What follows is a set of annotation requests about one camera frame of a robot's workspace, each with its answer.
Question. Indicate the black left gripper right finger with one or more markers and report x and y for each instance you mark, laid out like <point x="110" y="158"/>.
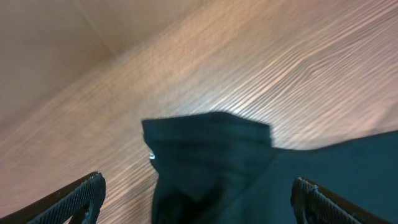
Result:
<point x="314" y="204"/>

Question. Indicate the black t-shirt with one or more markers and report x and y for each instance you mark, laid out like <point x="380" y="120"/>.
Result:
<point x="220" y="168"/>

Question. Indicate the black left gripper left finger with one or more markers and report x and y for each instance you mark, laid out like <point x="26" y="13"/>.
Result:
<point x="78" y="202"/>

